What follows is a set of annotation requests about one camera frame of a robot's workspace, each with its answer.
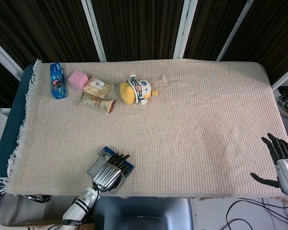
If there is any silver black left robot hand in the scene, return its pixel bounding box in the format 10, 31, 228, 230
91, 153, 131, 192

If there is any grey robot torso cover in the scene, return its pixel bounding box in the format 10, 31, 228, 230
92, 196, 194, 230

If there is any black white sneaker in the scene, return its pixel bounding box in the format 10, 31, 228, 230
277, 94, 288, 118

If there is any chrome bar black knob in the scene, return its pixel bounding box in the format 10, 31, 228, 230
21, 194, 51, 204

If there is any brown snack packet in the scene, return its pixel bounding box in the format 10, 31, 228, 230
77, 92, 116, 113

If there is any yellow plush toy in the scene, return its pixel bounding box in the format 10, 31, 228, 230
119, 74, 159, 105

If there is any beige waffle blanket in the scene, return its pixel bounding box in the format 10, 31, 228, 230
0, 58, 288, 201

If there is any clear snack bag red logo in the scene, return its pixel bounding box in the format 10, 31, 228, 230
82, 75, 116, 99

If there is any pink foam cube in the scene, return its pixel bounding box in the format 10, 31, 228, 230
67, 70, 89, 91

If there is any teal padded table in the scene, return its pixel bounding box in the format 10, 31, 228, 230
0, 64, 39, 192

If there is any blue cookie box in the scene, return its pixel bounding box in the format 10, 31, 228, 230
49, 62, 68, 100

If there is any dark brown screen panel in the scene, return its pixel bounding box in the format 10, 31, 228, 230
91, 0, 185, 62
222, 0, 288, 83
183, 0, 247, 61
0, 0, 100, 70
0, 54, 21, 109

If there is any black floor cable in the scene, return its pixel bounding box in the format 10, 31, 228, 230
225, 197, 288, 230

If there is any white screen frame post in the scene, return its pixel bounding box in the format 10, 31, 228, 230
216, 0, 255, 62
173, 0, 199, 60
0, 35, 24, 75
81, 0, 108, 62
271, 69, 288, 92

